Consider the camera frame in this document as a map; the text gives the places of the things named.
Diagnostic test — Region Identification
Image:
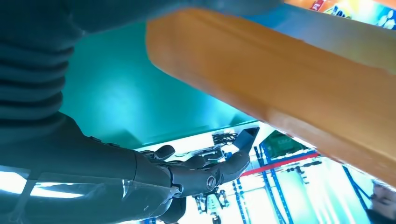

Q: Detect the blue metal rack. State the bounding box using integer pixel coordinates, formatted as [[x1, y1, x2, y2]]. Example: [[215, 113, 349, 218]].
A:
[[254, 143, 372, 224]]

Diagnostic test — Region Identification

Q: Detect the person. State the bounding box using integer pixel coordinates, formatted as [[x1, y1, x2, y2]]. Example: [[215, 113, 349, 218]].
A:
[[366, 181, 396, 224]]

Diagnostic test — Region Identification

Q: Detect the black cable bundle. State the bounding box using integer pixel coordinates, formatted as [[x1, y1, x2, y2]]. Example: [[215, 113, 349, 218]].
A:
[[212, 132, 239, 146]]

